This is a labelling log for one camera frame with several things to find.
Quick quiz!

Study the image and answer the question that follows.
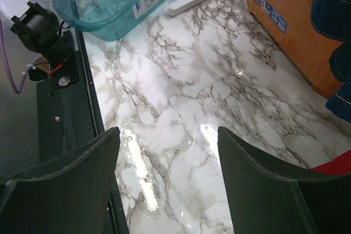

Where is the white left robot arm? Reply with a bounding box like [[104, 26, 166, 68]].
[[1, 0, 73, 64]]

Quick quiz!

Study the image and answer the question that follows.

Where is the orange plastic basin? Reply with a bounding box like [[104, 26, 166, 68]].
[[246, 0, 342, 98]]

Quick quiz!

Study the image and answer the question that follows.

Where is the clear blue plastic bin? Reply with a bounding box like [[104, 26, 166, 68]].
[[53, 0, 165, 41]]

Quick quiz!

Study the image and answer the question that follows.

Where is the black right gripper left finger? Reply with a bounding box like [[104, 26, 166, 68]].
[[1, 127, 120, 233]]

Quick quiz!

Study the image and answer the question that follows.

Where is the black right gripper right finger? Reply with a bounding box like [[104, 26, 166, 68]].
[[218, 127, 350, 233]]

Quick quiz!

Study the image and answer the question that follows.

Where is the red skirt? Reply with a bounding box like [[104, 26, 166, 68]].
[[312, 151, 351, 176]]

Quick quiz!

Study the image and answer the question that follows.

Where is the blue denim skirt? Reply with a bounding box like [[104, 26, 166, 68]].
[[310, 0, 350, 123]]

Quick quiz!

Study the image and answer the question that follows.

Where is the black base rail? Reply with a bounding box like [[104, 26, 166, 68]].
[[37, 31, 128, 233]]

